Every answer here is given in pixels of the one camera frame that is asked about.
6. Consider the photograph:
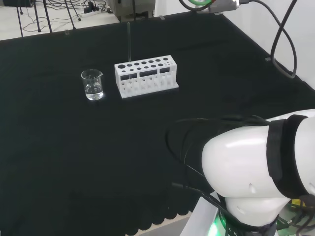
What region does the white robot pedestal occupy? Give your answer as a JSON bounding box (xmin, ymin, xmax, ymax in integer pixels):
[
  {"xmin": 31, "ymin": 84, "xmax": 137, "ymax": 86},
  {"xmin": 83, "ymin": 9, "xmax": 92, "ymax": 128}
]
[{"xmin": 181, "ymin": 196, "xmax": 227, "ymax": 236}]

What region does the clear glass rod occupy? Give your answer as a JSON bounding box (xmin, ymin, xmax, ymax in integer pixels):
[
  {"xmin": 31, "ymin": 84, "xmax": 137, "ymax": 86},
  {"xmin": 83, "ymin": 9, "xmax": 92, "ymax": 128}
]
[{"xmin": 126, "ymin": 22, "xmax": 132, "ymax": 83}]

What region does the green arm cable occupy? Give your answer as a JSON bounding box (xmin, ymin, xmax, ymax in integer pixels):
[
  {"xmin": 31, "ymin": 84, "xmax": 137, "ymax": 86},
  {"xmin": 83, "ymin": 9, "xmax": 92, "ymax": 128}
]
[{"xmin": 190, "ymin": 0, "xmax": 214, "ymax": 7}]

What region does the black floor cable tangle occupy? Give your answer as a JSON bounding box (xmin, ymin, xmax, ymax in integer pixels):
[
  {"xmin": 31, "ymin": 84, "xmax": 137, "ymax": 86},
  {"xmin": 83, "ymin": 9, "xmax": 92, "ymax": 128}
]
[{"xmin": 22, "ymin": 0, "xmax": 119, "ymax": 32}]

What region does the thin black cable bundle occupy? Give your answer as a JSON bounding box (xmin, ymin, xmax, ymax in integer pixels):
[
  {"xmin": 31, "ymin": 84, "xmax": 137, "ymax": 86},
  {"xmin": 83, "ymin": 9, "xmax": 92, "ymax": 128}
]
[{"xmin": 165, "ymin": 115, "xmax": 269, "ymax": 222}]

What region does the grey box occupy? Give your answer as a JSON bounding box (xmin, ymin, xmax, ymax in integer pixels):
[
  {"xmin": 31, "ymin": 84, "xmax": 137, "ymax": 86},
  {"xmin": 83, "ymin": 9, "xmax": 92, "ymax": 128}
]
[{"xmin": 109, "ymin": 0, "xmax": 155, "ymax": 24}]

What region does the black bench cloth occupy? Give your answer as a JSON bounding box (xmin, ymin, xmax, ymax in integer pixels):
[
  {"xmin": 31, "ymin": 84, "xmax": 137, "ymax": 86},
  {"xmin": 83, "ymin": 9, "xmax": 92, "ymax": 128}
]
[{"xmin": 0, "ymin": 7, "xmax": 315, "ymax": 236}]

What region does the black tripod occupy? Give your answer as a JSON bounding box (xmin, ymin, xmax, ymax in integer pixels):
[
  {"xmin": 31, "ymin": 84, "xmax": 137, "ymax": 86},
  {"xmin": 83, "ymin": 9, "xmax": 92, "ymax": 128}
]
[
  {"xmin": 63, "ymin": 0, "xmax": 82, "ymax": 31},
  {"xmin": 14, "ymin": 0, "xmax": 54, "ymax": 38}
]

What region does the white power strip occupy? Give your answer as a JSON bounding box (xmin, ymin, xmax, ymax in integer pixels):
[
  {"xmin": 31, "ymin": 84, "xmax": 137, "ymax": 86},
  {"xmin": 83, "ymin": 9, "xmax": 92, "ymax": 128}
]
[{"xmin": 80, "ymin": 8, "xmax": 101, "ymax": 18}]

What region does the white test tube rack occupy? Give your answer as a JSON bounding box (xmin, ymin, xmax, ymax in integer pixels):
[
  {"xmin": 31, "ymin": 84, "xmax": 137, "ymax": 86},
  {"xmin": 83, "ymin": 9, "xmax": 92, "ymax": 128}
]
[{"xmin": 114, "ymin": 55, "xmax": 179, "ymax": 99}]

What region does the clear glass beaker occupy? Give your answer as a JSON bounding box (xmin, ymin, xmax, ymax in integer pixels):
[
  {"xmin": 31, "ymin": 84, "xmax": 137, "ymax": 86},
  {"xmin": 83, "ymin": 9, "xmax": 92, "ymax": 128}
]
[{"xmin": 81, "ymin": 69, "xmax": 105, "ymax": 101}]

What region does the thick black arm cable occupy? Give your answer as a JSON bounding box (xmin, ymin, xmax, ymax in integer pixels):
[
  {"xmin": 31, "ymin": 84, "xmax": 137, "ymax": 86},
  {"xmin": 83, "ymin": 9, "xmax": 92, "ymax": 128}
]
[{"xmin": 238, "ymin": 0, "xmax": 300, "ymax": 79}]

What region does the black computer tower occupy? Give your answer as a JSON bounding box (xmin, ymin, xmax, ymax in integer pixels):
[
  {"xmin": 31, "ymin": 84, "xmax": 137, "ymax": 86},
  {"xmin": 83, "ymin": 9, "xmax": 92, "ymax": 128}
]
[{"xmin": 3, "ymin": 0, "xmax": 34, "ymax": 7}]

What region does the black power adapter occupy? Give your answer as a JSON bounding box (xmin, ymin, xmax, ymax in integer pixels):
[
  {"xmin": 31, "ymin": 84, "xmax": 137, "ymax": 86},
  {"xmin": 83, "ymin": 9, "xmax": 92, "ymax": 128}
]
[{"xmin": 85, "ymin": 1, "xmax": 100, "ymax": 13}]

